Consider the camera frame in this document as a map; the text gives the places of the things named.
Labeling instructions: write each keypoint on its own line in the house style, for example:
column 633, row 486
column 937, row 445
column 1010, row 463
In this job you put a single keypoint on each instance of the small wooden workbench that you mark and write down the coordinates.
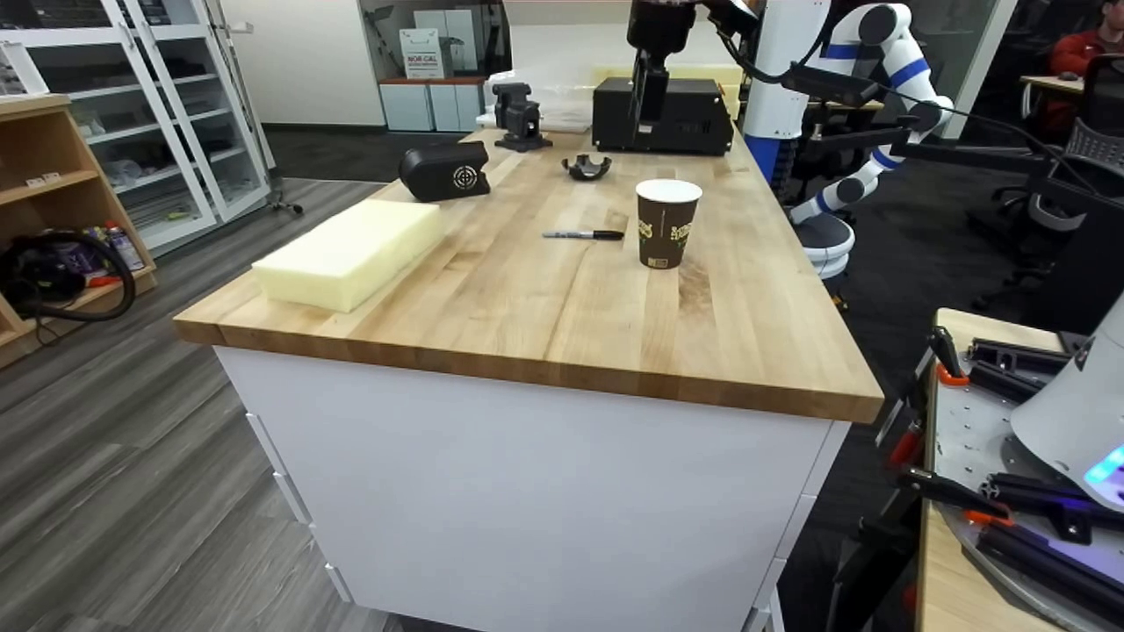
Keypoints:
column 950, row 586

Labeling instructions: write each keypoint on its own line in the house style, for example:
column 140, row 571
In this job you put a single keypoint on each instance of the white glass door shelving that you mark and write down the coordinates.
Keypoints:
column 217, row 116
column 73, row 71

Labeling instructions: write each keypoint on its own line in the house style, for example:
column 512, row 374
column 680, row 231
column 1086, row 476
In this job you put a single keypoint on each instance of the black curved bracket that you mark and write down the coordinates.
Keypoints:
column 584, row 170

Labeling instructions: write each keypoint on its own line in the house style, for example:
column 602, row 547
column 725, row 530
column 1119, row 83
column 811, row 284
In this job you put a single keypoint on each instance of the white paper poster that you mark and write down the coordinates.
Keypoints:
column 424, row 53

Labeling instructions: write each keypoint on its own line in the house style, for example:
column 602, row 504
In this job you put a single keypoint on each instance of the pale yellow foam block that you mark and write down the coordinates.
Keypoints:
column 353, row 252

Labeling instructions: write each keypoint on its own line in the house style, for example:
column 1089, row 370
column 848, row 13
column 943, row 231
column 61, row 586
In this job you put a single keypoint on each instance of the grey cone-shaped cover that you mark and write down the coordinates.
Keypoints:
column 1075, row 409

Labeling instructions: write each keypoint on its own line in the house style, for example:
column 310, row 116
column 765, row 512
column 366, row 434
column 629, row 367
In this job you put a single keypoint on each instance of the black office chair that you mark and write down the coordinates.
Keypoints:
column 1095, row 143

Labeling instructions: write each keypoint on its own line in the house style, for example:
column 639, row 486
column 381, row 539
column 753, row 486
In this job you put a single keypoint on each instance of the wooden shelf unit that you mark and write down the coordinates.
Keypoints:
column 47, row 153

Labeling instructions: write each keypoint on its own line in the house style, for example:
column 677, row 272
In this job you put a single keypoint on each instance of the black equipment case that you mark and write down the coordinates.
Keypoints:
column 698, row 116

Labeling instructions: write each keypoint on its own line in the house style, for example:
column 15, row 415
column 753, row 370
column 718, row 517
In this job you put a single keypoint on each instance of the black orange bar clamp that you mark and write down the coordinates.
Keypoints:
column 1019, row 496

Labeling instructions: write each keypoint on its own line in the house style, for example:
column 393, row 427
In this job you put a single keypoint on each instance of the black pen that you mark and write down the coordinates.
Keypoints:
column 584, row 238

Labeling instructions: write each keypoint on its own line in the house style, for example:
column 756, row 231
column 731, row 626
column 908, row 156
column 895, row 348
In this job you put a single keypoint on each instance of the brown paper cup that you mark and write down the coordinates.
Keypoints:
column 670, row 231

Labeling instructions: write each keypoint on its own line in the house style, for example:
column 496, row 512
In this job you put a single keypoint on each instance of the black bench vise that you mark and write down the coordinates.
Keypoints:
column 519, row 116

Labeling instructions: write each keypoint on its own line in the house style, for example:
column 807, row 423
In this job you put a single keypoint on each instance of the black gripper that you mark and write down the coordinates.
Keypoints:
column 657, row 26

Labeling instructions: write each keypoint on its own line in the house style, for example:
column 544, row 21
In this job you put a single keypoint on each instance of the white and blue robot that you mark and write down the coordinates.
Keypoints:
column 784, row 71

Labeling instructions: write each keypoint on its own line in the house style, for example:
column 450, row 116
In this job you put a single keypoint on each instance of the black box-shaped device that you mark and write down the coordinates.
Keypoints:
column 440, row 173

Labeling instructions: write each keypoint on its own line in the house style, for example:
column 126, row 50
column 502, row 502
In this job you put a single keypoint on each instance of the person in red shirt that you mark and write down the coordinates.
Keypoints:
column 1083, row 50

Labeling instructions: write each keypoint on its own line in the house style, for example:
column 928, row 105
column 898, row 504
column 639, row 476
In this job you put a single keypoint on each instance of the blue white storage cabinet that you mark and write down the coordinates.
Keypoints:
column 425, row 107

